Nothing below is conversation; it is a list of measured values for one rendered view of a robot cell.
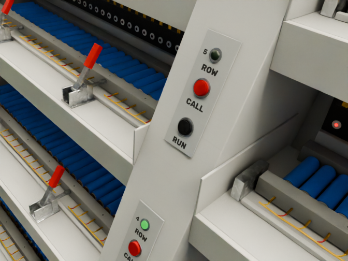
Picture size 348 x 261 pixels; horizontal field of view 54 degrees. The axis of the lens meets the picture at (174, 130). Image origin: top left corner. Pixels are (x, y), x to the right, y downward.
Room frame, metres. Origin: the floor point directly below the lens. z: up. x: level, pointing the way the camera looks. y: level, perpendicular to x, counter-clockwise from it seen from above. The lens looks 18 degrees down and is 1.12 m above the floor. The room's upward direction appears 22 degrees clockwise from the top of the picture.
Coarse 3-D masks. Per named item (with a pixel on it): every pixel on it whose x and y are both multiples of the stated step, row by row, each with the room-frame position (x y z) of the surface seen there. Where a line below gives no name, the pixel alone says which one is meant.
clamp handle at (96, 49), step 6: (96, 48) 0.47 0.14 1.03; (102, 48) 0.48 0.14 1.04; (90, 54) 0.47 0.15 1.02; (96, 54) 0.47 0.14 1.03; (90, 60) 0.47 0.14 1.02; (84, 66) 0.47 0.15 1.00; (90, 66) 0.47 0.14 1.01; (84, 72) 0.47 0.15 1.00; (78, 78) 0.47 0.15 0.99; (84, 78) 0.47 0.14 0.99; (78, 84) 0.46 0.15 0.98
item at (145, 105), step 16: (16, 16) 0.68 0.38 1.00; (32, 32) 0.63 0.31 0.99; (48, 48) 0.60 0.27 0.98; (64, 48) 0.58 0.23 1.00; (80, 64) 0.54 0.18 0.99; (96, 64) 0.54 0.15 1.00; (96, 80) 0.52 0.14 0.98; (112, 80) 0.50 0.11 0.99; (128, 96) 0.47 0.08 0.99; (144, 96) 0.47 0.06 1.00; (128, 112) 0.45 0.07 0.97; (144, 112) 0.45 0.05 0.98
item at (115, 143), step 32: (0, 0) 0.78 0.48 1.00; (0, 64) 0.57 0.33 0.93; (32, 64) 0.55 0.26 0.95; (64, 64) 0.57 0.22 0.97; (32, 96) 0.51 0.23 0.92; (64, 128) 0.46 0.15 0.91; (96, 128) 0.42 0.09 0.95; (128, 128) 0.43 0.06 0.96; (96, 160) 0.42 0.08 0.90; (128, 160) 0.37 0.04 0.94
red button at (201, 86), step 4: (200, 80) 0.33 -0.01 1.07; (196, 84) 0.33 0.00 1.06; (200, 84) 0.33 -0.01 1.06; (204, 84) 0.33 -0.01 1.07; (196, 88) 0.33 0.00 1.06; (200, 88) 0.33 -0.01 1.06; (204, 88) 0.33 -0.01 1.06; (196, 92) 0.33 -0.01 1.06; (200, 92) 0.33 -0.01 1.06; (204, 92) 0.33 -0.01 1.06
